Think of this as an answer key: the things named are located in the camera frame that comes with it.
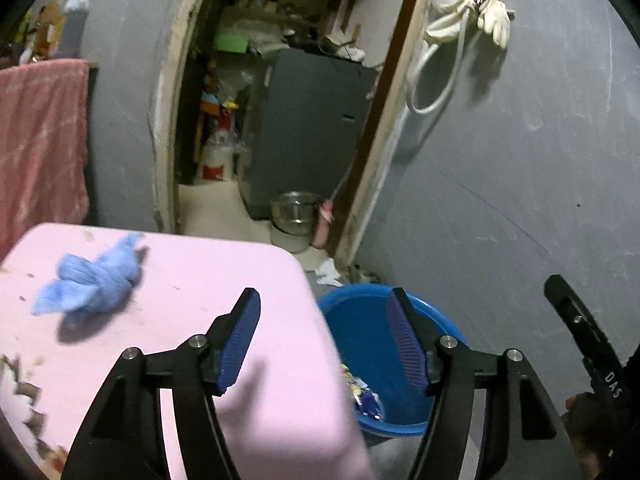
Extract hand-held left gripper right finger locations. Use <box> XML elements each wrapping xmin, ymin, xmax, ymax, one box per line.
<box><xmin>385</xmin><ymin>287</ymin><xmax>583</xmax><ymax>480</ymax></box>

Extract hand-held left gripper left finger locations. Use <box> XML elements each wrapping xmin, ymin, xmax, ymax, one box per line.
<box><xmin>60</xmin><ymin>287</ymin><xmax>262</xmax><ymax>480</ymax></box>

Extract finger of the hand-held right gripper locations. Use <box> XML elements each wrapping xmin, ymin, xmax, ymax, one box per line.
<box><xmin>544</xmin><ymin>274</ymin><xmax>607</xmax><ymax>361</ymax></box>

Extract blue plastic bucket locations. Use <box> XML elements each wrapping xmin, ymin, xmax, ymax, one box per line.
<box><xmin>317</xmin><ymin>282</ymin><xmax>468</xmax><ymax>443</ymax></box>

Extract person's right hand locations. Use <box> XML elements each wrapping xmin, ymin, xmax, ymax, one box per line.
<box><xmin>561</xmin><ymin>392</ymin><xmax>623</xmax><ymax>476</ymax></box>

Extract crumpled blue yellow wrappers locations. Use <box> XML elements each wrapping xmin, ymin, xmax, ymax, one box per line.
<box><xmin>340</xmin><ymin>362</ymin><xmax>387</xmax><ymax>420</ymax></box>

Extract white paper scraps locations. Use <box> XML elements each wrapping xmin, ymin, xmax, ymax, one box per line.
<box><xmin>312</xmin><ymin>257</ymin><xmax>342</xmax><ymax>282</ymax></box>

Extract white pot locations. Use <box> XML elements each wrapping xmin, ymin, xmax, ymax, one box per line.
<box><xmin>270</xmin><ymin>222</ymin><xmax>314</xmax><ymax>255</ymax></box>

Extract steel bowl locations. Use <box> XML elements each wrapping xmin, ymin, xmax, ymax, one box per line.
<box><xmin>270</xmin><ymin>191</ymin><xmax>321</xmax><ymax>236</ymax></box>

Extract pink bottle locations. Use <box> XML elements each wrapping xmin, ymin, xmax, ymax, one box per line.
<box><xmin>312</xmin><ymin>199</ymin><xmax>335</xmax><ymax>250</ymax></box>

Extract crumpled blue cloth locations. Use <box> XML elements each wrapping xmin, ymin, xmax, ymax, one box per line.
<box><xmin>31</xmin><ymin>232</ymin><xmax>151</xmax><ymax>332</ymax></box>

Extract white sack red label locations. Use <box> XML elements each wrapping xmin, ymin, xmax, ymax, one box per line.
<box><xmin>200</xmin><ymin>127</ymin><xmax>239</xmax><ymax>182</ymax></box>

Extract grey cabinet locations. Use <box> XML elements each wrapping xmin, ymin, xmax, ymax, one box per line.
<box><xmin>239</xmin><ymin>47</ymin><xmax>379</xmax><ymax>221</ymax></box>

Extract pink towel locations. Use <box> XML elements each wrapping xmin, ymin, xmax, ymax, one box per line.
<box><xmin>0</xmin><ymin>58</ymin><xmax>92</xmax><ymax>261</ymax></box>

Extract green plastic box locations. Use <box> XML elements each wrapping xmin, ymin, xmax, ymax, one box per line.
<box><xmin>214</xmin><ymin>32</ymin><xmax>251</xmax><ymax>55</ymax></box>

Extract white rubber glove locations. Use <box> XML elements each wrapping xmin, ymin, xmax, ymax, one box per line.
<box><xmin>475</xmin><ymin>0</ymin><xmax>516</xmax><ymax>50</ymax></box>

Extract dishes pile on cabinet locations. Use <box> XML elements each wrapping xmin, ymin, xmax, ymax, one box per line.
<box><xmin>282</xmin><ymin>25</ymin><xmax>370</xmax><ymax>64</ymax></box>

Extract amber bottle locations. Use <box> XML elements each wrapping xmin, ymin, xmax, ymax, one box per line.
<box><xmin>34</xmin><ymin>2</ymin><xmax>66</xmax><ymax>59</ymax></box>

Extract white hose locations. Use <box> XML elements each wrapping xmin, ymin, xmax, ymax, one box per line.
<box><xmin>405</xmin><ymin>0</ymin><xmax>485</xmax><ymax>115</ymax></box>

